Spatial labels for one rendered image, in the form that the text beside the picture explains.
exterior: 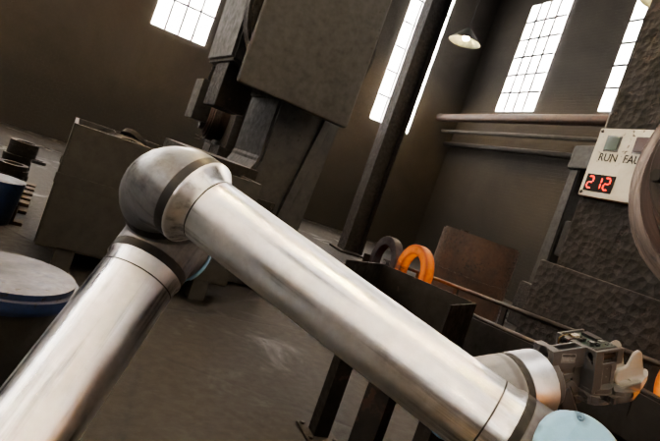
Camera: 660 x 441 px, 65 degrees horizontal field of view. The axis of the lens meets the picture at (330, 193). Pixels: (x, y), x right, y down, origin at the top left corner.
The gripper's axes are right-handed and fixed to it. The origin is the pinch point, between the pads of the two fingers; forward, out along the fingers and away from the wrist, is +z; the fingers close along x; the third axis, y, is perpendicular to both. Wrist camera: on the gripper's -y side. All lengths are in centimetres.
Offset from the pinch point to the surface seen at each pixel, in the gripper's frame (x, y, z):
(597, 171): 44, 27, 38
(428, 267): 82, -7, 15
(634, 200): 21.2, 23.6, 22.4
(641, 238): 17.2, 16.9, 20.2
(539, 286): 45, -2, 24
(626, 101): 45, 45, 45
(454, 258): 249, -56, 148
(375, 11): 264, 109, 81
